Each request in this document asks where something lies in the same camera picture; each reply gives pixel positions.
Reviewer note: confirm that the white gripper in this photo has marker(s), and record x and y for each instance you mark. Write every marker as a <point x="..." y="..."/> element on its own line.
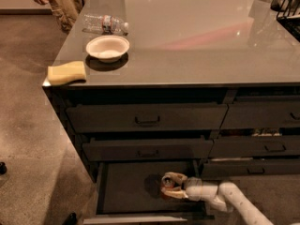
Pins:
<point x="194" y="188"/>

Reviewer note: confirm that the dark cabinet with drawers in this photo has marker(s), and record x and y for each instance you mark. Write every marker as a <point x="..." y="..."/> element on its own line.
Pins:
<point x="183" y="51"/>

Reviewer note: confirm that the middle right drawer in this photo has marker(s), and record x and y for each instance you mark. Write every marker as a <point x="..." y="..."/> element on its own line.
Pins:
<point x="246" y="147"/>

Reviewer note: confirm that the clear plastic water bottle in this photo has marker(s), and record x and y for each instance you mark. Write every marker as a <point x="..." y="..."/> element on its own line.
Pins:
<point x="104" y="25"/>

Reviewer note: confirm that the top right drawer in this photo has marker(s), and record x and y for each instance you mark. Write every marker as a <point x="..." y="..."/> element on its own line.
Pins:
<point x="280" y="112"/>

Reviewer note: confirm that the black object on floor bottom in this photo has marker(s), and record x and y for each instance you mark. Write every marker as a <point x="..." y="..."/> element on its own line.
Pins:
<point x="70" y="220"/>

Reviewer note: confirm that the bottom right drawer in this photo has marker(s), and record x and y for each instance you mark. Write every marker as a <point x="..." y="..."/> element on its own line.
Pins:
<point x="226" y="169"/>

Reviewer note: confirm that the black object on floor left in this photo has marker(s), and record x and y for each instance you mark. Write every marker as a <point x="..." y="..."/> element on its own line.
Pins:
<point x="3" y="168"/>

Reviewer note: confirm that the yellow sponge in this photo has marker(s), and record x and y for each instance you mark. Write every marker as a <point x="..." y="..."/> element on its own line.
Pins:
<point x="66" y="73"/>

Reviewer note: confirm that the black object on floor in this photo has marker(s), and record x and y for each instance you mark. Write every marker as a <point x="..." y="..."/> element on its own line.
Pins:
<point x="3" y="168"/>
<point x="70" y="220"/>

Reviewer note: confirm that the middle left drawer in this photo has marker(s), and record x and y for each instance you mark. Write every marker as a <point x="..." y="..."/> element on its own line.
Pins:
<point x="147" y="149"/>

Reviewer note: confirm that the open bottom left drawer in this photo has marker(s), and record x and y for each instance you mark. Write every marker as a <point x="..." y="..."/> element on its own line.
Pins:
<point x="128" y="193"/>

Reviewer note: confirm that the red coke can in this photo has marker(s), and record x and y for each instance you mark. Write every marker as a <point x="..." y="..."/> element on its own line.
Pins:
<point x="166" y="185"/>

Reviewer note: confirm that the white paper bowl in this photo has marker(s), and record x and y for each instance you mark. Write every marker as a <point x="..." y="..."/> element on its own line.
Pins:
<point x="107" y="49"/>

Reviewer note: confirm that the top left drawer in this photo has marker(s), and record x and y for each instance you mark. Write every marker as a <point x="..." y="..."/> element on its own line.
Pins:
<point x="145" y="117"/>

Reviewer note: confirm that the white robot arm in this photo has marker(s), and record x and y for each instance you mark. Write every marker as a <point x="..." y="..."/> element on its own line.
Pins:
<point x="223" y="196"/>

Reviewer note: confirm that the black wire rack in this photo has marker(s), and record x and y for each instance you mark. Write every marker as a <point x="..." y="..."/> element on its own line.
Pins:
<point x="288" y="15"/>

